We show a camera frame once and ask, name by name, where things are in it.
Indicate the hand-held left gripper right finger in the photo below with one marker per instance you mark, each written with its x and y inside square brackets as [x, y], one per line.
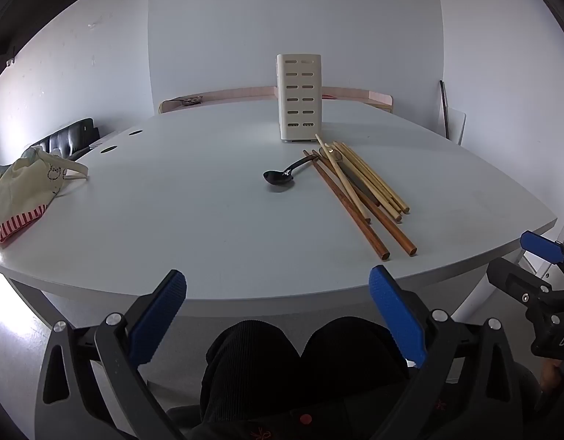
[396, 316]

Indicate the black thin rod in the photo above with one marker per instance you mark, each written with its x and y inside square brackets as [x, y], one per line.
[443, 105]

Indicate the cream slotted utensil holder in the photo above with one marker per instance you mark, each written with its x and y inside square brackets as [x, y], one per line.
[300, 101]

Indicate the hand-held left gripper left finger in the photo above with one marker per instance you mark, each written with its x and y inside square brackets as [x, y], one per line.
[160, 316]

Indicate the person's legs black pants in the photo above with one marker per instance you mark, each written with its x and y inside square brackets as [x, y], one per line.
[254, 366]

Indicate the black spoon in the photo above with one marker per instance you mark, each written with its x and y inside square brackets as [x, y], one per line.
[279, 178]

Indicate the white leaning panel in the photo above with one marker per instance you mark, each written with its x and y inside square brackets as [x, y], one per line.
[457, 126]

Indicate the bunch of wooden chopsticks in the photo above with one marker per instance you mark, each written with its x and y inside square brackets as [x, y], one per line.
[371, 229]

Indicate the black leather sofa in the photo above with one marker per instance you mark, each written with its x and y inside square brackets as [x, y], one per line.
[66, 140]

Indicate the small dark bundle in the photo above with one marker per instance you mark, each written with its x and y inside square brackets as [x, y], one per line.
[191, 100]

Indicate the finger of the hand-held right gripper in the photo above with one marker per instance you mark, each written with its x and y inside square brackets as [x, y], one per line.
[541, 245]
[515, 282]

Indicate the person's right hand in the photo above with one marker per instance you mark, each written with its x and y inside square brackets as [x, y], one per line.
[551, 377]

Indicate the cream tote bag red stripes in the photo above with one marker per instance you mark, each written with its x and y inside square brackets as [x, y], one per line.
[29, 192]

